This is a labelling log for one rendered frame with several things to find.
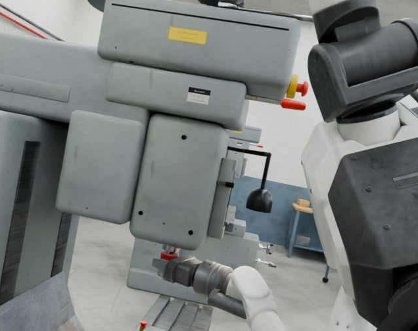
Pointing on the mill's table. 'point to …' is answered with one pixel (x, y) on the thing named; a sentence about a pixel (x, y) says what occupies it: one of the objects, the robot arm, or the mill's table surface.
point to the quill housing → (177, 180)
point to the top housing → (203, 42)
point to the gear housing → (179, 94)
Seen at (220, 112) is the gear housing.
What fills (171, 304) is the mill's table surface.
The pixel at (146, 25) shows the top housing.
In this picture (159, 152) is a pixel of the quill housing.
